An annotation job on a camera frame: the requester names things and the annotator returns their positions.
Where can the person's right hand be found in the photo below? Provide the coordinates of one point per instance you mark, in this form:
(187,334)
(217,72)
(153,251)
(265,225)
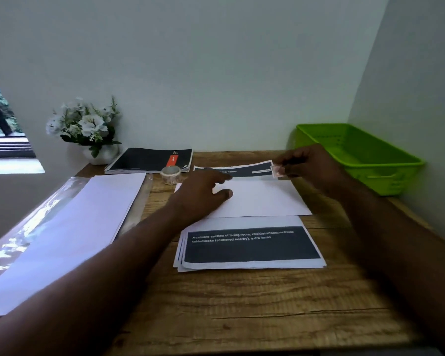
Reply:
(311,164)

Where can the person's left hand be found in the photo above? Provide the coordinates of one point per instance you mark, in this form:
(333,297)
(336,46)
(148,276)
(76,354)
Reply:
(196,196)

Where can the person's left thumb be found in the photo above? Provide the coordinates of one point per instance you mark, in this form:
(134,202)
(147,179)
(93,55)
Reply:
(223,196)

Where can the person's right fingers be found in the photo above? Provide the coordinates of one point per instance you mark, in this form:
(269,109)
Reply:
(289,163)

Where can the small red-white sticker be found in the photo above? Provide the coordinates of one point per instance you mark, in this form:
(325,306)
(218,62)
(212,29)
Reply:
(277,171)

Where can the plain white paper sheet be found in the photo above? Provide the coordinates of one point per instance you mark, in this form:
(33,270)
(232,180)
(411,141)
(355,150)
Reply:
(263,198)

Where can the person's left forearm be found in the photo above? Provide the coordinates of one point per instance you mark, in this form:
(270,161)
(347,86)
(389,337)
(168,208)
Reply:
(96,285)

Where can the person's right forearm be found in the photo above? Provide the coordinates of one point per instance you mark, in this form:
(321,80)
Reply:
(404,248)

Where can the dark printed paper strip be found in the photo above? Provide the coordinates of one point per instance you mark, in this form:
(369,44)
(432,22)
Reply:
(246,169)

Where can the stack of dark printed sheets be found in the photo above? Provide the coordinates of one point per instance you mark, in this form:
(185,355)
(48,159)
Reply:
(250,244)

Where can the clear tape roll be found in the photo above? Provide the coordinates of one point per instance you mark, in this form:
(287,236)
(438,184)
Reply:
(171,174)

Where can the green plastic basket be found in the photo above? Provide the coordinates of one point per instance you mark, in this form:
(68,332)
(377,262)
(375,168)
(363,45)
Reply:
(359,155)

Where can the black spiral notebook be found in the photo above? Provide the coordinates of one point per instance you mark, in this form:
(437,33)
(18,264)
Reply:
(148,159)

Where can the white flower pot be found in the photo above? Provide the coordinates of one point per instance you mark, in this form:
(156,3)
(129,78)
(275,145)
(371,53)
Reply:
(104,154)

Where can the white artificial flower bouquet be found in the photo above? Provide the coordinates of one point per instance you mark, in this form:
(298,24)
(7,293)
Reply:
(87,124)

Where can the large white paper sheet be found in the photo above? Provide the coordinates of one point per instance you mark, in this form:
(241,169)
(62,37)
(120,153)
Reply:
(66,233)

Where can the clear plastic sleeve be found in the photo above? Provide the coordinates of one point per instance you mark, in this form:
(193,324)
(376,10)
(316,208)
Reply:
(26,228)

